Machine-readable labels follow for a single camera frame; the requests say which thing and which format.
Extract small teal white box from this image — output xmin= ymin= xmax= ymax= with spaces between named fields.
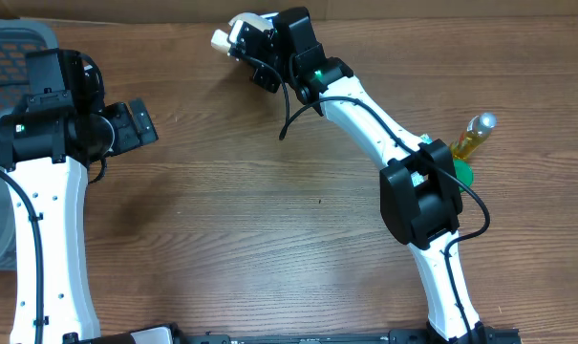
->
xmin=420 ymin=134 xmax=433 ymax=144

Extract yellow dish soap bottle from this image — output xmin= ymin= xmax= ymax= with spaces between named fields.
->
xmin=449 ymin=112 xmax=497 ymax=161

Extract green lid jar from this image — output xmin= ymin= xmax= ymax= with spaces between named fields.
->
xmin=453 ymin=160 xmax=474 ymax=187

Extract brown snack packet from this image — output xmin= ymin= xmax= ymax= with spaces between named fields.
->
xmin=210 ymin=12 xmax=277 ymax=55

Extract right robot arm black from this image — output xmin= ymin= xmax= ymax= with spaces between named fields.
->
xmin=211 ymin=7 xmax=488 ymax=343

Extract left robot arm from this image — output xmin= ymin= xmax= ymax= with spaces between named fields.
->
xmin=0 ymin=49 xmax=178 ymax=343

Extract grey plastic shopping basket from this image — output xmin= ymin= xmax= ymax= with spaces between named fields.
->
xmin=0 ymin=19 xmax=58 ymax=270

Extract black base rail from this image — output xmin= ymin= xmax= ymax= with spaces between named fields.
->
xmin=181 ymin=326 xmax=522 ymax=344

